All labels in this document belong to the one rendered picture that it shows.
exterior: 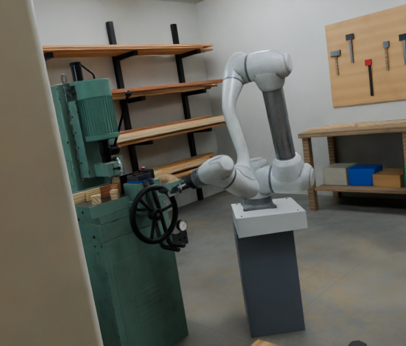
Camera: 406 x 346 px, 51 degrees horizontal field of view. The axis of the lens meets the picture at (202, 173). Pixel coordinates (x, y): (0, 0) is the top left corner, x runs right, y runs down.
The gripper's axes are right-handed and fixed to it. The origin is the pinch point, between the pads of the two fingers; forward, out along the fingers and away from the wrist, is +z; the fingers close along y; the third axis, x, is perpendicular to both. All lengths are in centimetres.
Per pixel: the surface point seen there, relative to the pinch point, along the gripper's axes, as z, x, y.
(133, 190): 17.8, -8.9, 8.7
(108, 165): 28.5, -26.8, 10.6
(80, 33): 209, -221, -128
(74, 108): 32, -62, 15
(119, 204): 24.2, -4.8, 15.2
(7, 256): -120, 13, 115
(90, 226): 33.3, 0.0, 29.7
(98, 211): 24.2, -4.8, 27.6
